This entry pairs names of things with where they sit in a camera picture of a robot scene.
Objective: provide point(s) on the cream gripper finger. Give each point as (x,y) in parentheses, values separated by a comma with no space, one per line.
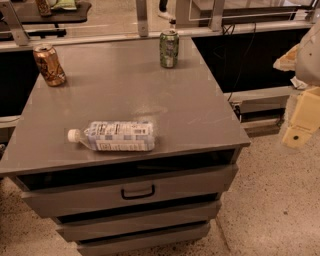
(287,62)
(305,119)

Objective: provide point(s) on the green soda can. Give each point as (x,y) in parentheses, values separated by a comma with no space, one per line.
(169,48)

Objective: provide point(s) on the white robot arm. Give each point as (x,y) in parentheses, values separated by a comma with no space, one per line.
(307,62)

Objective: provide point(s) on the blue label plastic bottle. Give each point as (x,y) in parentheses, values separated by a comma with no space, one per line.
(113,136)

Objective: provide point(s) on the brown soda can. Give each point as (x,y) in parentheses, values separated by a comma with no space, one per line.
(49,65)

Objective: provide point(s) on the brown can in background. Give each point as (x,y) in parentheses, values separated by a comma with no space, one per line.
(43,8)

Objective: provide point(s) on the grey drawer cabinet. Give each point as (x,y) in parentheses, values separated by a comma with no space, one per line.
(126,154)

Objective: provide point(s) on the green bag in background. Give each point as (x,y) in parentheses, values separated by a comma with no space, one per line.
(69,5)

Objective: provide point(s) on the metal railing frame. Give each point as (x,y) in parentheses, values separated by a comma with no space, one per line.
(22,27)

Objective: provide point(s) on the black drawer handle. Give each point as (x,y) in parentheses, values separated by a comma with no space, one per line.
(149,191)

